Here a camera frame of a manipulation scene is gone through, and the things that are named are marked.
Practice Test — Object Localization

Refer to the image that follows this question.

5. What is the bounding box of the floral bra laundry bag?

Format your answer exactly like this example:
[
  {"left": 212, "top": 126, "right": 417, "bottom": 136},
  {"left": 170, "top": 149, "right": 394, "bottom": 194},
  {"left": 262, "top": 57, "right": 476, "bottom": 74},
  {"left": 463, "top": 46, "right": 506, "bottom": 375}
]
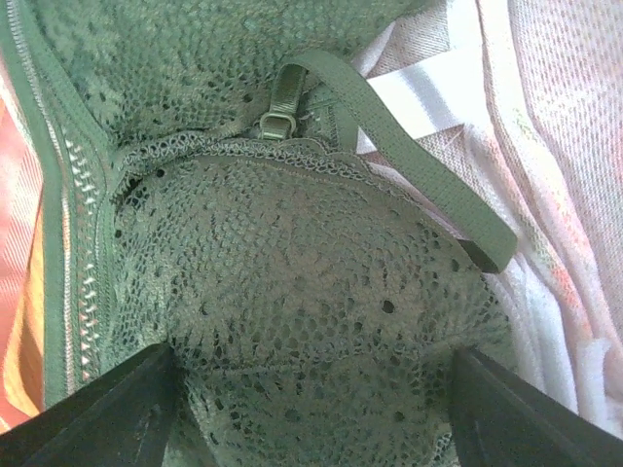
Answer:
[{"left": 0, "top": 0, "right": 623, "bottom": 439}]

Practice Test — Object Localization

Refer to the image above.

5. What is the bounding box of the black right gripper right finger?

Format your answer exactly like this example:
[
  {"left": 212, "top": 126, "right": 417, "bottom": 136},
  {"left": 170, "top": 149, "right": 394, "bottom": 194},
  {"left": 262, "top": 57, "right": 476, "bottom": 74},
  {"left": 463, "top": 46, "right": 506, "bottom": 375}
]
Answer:
[{"left": 450, "top": 348, "right": 622, "bottom": 467}]

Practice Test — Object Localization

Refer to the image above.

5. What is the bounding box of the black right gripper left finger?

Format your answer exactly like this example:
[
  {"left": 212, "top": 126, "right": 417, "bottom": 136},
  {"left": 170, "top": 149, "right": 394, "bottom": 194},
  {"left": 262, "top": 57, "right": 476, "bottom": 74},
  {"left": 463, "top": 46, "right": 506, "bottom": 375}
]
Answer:
[{"left": 0, "top": 342, "right": 220, "bottom": 467}]

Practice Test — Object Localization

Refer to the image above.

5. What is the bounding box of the dark green lace bra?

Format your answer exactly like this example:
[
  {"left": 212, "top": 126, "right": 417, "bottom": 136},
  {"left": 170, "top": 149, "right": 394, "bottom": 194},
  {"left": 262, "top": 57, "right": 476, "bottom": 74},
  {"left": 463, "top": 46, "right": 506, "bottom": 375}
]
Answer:
[{"left": 0, "top": 0, "right": 518, "bottom": 467}]

